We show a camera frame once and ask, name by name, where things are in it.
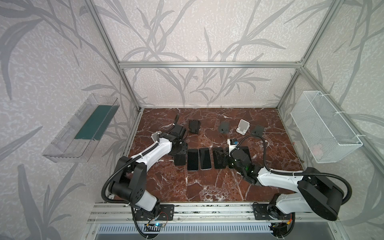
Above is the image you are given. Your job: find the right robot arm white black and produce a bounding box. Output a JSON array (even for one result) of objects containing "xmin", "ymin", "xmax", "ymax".
[{"xmin": 228, "ymin": 148, "xmax": 344, "ymax": 221}]

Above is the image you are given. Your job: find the clear plastic wall tray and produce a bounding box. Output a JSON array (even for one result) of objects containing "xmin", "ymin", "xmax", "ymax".
[{"xmin": 42, "ymin": 94, "xmax": 120, "ymax": 163}]

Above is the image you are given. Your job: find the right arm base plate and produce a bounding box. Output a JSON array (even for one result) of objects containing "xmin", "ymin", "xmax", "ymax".
[{"xmin": 252, "ymin": 203, "xmax": 292, "ymax": 222}]

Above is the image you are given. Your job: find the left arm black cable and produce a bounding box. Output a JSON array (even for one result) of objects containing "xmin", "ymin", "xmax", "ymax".
[{"xmin": 101, "ymin": 113, "xmax": 181, "ymax": 239}]

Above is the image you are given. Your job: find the white wire mesh basket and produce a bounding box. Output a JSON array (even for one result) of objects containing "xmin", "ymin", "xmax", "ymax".
[{"xmin": 291, "ymin": 91, "xmax": 363, "ymax": 164}]

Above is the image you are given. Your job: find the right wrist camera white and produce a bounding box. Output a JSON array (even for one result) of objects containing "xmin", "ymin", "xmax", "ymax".
[{"xmin": 227, "ymin": 139, "xmax": 239, "ymax": 156}]

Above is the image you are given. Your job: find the grey round phone stand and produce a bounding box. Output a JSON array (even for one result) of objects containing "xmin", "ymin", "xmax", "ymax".
[{"xmin": 218, "ymin": 122, "xmax": 230, "ymax": 134}]

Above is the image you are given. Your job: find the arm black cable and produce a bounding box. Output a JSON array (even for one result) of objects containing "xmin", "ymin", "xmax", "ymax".
[
  {"xmin": 229, "ymin": 134, "xmax": 353, "ymax": 238},
  {"xmin": 101, "ymin": 113, "xmax": 181, "ymax": 239}
]

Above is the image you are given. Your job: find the white phone stand front right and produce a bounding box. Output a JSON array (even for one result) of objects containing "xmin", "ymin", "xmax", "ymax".
[{"xmin": 151, "ymin": 131, "xmax": 162, "ymax": 143}]

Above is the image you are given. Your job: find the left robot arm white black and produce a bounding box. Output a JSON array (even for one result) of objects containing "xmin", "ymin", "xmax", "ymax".
[{"xmin": 102, "ymin": 124, "xmax": 186, "ymax": 215}]

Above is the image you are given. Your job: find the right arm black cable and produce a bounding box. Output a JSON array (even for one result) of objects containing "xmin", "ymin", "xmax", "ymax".
[{"xmin": 229, "ymin": 134, "xmax": 353, "ymax": 238}]

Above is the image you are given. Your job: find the black folding phone stand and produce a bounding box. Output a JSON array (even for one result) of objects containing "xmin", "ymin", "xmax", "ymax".
[{"xmin": 189, "ymin": 120, "xmax": 201, "ymax": 135}]

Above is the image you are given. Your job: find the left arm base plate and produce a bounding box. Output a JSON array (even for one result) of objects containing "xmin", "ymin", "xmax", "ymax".
[{"xmin": 134, "ymin": 204, "xmax": 175, "ymax": 221}]

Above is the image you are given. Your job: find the aluminium front rail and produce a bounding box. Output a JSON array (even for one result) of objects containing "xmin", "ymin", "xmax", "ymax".
[{"xmin": 86, "ymin": 201, "xmax": 340, "ymax": 225}]

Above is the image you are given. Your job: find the white phone stand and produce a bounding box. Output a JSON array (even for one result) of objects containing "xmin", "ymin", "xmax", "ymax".
[
  {"xmin": 236, "ymin": 119, "xmax": 250, "ymax": 136},
  {"xmin": 151, "ymin": 131, "xmax": 162, "ymax": 143}
]

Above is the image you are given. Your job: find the phone pink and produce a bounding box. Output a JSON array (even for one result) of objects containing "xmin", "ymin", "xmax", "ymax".
[{"xmin": 241, "ymin": 146, "xmax": 252, "ymax": 160}]

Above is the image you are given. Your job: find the white phone stand back right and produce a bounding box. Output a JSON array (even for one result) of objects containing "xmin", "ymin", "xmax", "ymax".
[{"xmin": 236, "ymin": 119, "xmax": 250, "ymax": 136}]

